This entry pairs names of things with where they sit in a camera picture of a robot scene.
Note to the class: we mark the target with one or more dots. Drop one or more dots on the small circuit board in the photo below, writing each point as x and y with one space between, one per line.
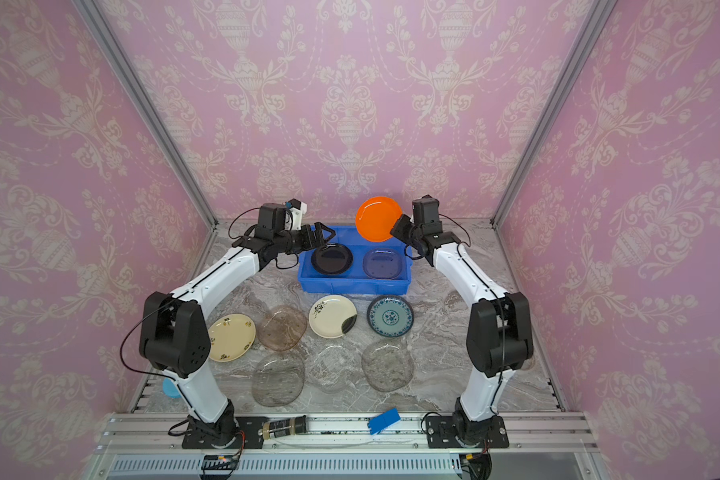
212 463

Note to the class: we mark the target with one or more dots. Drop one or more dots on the light blue round lid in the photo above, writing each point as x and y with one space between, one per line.
170 389

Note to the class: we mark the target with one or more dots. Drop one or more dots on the aluminium rail frame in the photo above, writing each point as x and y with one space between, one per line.
543 445

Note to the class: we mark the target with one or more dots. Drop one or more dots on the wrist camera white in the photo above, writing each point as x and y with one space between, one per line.
426 217
295 212

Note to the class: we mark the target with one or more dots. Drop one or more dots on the pink tinted glass plate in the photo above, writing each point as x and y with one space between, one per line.
383 264

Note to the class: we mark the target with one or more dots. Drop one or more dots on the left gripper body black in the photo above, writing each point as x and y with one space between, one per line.
295 241

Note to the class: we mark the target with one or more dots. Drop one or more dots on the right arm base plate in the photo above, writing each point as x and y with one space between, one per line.
456 431

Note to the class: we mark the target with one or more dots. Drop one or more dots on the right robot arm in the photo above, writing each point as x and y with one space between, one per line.
499 337

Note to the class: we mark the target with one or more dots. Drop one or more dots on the orange round plate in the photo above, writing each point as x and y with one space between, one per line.
376 217

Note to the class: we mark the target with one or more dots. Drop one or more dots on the blue card on rail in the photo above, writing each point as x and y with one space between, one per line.
383 421

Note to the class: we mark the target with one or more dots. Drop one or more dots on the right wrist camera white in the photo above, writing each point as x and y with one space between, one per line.
426 217

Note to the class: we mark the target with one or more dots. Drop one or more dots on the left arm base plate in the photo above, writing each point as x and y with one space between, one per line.
242 432

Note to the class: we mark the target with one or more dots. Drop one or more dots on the cream plate with black patch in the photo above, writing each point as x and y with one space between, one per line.
332 316

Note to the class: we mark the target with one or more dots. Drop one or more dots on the black round plate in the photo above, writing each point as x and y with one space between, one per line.
332 259

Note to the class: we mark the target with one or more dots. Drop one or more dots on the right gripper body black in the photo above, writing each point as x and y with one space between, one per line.
405 228

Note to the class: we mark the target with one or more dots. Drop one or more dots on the clear glass plate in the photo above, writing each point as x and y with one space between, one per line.
387 365
332 369
278 380

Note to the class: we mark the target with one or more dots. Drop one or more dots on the blue plastic bin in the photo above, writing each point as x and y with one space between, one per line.
354 281

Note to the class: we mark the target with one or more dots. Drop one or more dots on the brown tinted glass plate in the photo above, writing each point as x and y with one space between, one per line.
283 329

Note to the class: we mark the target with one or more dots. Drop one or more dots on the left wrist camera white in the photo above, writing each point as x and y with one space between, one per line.
295 212

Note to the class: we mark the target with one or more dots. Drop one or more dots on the yellow floral plate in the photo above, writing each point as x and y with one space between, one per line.
231 337

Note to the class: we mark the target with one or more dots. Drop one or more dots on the teal blue patterned plate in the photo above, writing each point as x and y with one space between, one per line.
390 316

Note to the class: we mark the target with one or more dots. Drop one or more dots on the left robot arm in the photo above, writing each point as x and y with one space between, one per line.
174 336

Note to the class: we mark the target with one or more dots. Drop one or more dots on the black cylinder on rail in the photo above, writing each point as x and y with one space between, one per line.
273 429

